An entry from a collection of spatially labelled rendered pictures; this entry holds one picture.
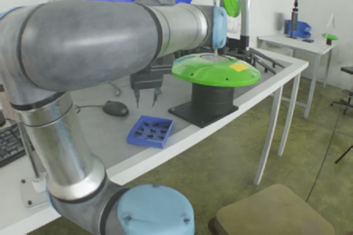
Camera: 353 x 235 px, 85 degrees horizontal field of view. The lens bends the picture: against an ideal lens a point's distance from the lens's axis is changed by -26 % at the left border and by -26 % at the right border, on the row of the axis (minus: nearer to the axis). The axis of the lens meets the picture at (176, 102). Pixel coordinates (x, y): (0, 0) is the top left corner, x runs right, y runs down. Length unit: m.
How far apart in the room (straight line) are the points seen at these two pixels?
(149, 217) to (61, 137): 0.13
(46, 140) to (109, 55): 0.13
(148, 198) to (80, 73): 0.18
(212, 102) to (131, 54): 0.63
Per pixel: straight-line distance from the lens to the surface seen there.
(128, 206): 0.29
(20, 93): 0.23
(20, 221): 0.51
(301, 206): 0.98
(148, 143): 0.64
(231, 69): 0.74
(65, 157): 0.27
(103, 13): 0.17
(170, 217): 0.28
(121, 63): 0.17
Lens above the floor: 1.27
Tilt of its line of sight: 23 degrees down
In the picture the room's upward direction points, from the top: 2 degrees clockwise
